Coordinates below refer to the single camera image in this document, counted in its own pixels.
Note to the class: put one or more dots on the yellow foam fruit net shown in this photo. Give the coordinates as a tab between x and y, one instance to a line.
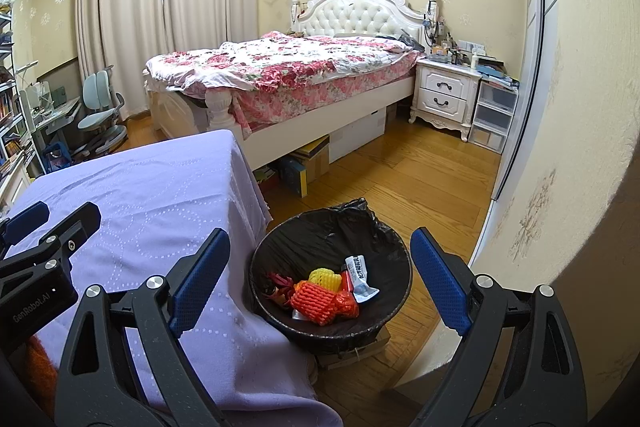
322	278

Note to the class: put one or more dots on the orange fuzzy clothing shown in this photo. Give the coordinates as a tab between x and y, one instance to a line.
40	372

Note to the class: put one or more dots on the white wardrobe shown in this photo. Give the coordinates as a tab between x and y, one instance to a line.
530	57

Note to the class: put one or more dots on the stack of books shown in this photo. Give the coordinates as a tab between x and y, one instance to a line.
500	74

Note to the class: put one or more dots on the purple tablecloth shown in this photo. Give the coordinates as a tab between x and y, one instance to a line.
150	187

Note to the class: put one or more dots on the small white bottle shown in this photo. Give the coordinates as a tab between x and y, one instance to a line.
474	58

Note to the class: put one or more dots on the white printed wrapper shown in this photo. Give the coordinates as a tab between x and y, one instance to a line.
360	277

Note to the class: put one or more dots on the white nightstand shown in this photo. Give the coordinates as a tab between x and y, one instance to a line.
445	89

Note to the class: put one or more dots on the blue plastic stool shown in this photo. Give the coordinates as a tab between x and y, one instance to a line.
56	157

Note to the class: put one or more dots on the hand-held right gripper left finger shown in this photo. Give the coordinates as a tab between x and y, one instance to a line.
200	279

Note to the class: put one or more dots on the white storage box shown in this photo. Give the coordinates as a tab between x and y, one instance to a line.
357	134

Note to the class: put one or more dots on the pink floral bed sheet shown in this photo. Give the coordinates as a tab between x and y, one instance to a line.
320	94

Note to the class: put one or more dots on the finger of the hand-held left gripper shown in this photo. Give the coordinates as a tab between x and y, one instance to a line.
27	219
80	227

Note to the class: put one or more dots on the red foam fruit net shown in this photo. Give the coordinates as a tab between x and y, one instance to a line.
312	302

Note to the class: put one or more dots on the white study desk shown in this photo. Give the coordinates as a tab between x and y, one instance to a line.
57	109

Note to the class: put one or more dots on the white bed with tufted headboard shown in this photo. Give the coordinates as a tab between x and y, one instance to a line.
360	14

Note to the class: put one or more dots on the light green desk chair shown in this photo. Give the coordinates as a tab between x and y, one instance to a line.
100	119

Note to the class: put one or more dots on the round bin with black liner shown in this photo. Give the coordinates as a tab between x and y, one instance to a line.
320	242

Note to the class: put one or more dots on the clear plastic drawer unit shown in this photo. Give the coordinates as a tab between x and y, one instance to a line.
492	117

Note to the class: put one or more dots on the brown cardboard box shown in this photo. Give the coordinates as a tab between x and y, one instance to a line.
315	154

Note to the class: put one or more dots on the white bookshelf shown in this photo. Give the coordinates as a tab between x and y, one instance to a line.
10	107

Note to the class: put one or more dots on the floral quilt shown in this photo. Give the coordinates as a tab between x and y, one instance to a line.
280	62

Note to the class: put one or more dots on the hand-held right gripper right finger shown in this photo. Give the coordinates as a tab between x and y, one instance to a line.
440	279

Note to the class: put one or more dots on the blue and yellow box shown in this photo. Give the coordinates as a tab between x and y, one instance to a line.
292	177

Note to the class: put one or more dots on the red plastic bag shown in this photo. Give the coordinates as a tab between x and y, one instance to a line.
346	304

